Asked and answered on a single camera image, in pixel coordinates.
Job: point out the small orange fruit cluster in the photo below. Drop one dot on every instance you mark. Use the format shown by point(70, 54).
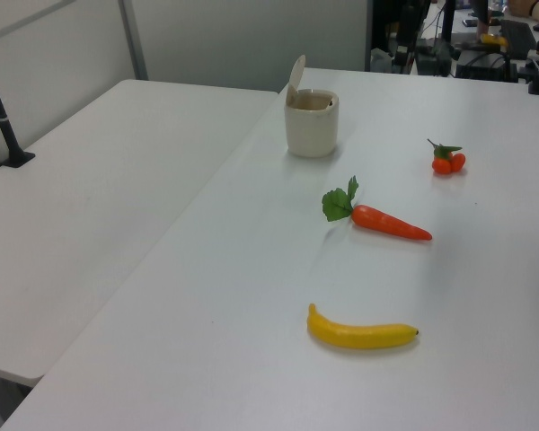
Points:
point(442, 165)

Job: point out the cream garbage bin with lid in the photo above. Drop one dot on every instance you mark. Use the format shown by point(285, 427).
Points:
point(312, 130)

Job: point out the black monitor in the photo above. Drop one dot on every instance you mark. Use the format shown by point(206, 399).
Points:
point(518, 38)

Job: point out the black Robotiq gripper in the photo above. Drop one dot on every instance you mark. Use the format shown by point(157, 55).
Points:
point(405, 33)

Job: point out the orange plastic carrot green leaves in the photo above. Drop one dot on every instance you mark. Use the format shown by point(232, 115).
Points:
point(382, 222)

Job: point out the black camera pole with base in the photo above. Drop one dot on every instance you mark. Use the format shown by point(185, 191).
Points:
point(4, 128)

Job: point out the small yellow object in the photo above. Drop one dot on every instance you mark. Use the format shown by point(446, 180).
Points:
point(493, 40)

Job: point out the yellow plastic banana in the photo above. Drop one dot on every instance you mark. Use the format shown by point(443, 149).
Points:
point(355, 336)

